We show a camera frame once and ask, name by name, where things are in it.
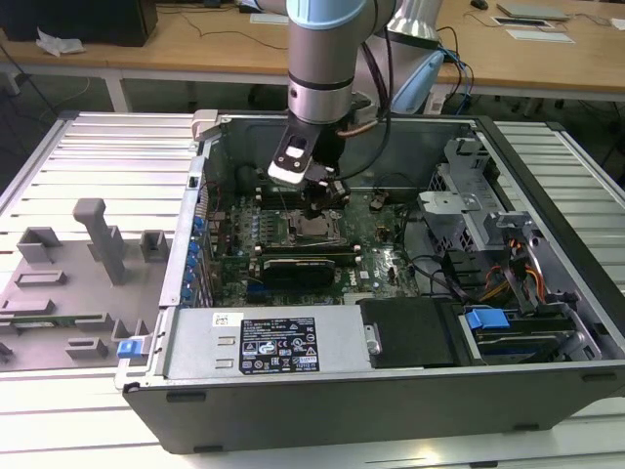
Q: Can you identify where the blue case latch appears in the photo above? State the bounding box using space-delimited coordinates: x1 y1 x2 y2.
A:
118 339 150 362

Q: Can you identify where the silver CPU plate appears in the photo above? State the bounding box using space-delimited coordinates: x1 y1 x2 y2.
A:
297 217 334 240

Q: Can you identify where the grey case latch handle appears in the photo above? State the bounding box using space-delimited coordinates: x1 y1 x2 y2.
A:
191 109 231 144

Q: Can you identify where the white paper sheet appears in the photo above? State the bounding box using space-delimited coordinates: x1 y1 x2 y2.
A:
505 27 576 46

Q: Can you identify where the wooden desk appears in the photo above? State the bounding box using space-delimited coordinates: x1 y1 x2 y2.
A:
0 0 625 104

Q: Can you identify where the black camera cable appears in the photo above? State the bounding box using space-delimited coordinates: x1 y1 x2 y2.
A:
336 28 395 180

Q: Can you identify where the black computer tower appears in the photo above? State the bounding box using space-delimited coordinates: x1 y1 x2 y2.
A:
0 0 160 49

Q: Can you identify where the CPU socket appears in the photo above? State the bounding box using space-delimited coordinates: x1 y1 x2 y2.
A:
287 210 344 244

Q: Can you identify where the grey laptop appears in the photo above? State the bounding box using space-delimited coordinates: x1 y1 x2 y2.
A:
496 2 571 21

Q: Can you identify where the green RAM stick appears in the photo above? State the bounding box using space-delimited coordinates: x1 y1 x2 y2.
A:
9 318 77 328

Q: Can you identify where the black graphics card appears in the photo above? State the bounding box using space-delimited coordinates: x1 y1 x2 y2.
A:
262 256 339 300

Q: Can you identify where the orange yellow wire bundle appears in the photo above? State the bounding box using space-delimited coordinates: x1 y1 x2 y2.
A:
480 238 546 304

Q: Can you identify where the black open PC case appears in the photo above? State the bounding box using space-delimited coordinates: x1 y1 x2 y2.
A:
114 109 625 455

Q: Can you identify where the white flat device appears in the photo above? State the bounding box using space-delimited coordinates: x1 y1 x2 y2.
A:
491 15 549 28

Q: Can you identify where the white crumpled paper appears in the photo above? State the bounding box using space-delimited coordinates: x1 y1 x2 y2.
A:
35 26 88 59

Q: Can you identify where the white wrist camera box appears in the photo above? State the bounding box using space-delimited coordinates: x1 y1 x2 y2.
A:
267 124 319 187

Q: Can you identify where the grey metal drive cage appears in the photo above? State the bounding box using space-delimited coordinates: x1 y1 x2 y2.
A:
417 136 538 255

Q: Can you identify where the metal socket cover frame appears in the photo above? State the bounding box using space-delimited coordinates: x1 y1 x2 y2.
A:
289 212 343 243

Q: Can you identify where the hard disk in blue carrier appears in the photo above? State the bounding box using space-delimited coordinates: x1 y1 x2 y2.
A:
463 306 577 365

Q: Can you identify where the silver power supply box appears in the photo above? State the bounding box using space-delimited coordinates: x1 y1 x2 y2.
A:
163 307 372 380

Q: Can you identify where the black plastic shroud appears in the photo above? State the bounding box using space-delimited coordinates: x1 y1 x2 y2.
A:
355 297 470 370

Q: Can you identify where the grey parts rack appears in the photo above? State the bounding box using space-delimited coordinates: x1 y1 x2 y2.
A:
0 197 172 372

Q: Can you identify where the green motherboard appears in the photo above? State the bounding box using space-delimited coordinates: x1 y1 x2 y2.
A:
204 188 426 309

